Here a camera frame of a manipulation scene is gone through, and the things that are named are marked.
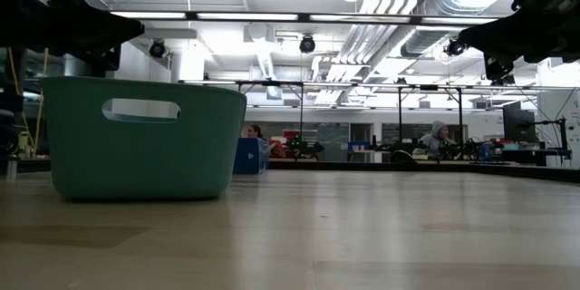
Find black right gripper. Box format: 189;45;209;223
458;0;563;82

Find teal plastic bin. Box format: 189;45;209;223
40;75;248;203

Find black ceiling spot lamp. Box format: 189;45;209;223
298;34;317;54
148;39;167;59
443;37;468;58

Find black computer monitor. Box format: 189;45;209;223
502;101;539;144

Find black background rig stand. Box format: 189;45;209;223
397;83;464;146
234;80;305;138

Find yellow-green object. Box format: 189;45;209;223
15;130;34;160

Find clear bottle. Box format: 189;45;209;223
5;153;19;182

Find blue game controller box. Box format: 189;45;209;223
232;137;274;176

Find black beam with light strips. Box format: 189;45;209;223
108;10;499;26

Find black metal table frame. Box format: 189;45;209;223
0;148;580;184

